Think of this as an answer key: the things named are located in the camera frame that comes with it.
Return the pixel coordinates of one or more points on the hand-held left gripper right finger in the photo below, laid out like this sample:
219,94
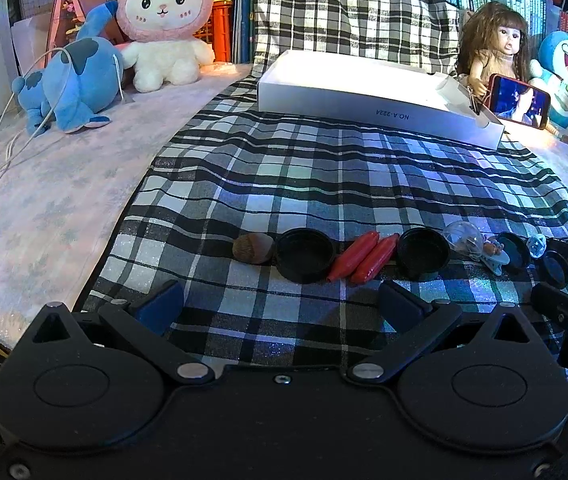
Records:
399,305

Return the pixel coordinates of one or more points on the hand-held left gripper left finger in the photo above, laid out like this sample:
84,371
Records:
156,307

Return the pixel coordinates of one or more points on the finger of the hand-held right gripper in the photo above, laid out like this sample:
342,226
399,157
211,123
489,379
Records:
551,305

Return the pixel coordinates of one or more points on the black round lid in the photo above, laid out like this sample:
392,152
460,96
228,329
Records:
423,255
516,252
554,269
305,255

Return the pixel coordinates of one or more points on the red toy sausage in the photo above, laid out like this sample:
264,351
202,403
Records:
351,259
374,262

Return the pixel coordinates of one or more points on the small clear plastic piece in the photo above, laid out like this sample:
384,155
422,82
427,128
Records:
536,246

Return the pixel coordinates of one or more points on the pale blue hair clip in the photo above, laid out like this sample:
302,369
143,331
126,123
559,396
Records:
494,260

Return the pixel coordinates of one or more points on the large brown nut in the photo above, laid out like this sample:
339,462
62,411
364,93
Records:
254,249

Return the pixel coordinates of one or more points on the white cardboard box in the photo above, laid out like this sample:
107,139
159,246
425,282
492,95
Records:
364,105

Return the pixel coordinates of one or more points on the flat black white plaid cloth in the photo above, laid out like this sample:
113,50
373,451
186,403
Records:
314,160

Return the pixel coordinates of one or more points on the red-cased smartphone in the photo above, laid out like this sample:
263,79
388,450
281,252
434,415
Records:
519,100

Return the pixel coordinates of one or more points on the blue spotted plush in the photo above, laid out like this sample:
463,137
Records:
79,75

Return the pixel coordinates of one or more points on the long-haired doll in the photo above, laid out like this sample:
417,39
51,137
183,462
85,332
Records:
506,40

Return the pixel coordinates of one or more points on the red plastic crate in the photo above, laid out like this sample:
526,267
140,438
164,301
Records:
219,35

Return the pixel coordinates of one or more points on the row of light blue books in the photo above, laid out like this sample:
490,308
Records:
524,10

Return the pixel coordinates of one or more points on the pink hooded rabbit plush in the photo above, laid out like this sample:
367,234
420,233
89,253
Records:
164,10

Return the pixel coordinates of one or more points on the draped black white plaid cloth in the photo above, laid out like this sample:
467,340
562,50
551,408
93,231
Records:
354,5

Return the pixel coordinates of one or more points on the row of upright blue books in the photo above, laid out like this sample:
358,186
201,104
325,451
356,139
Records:
246,10

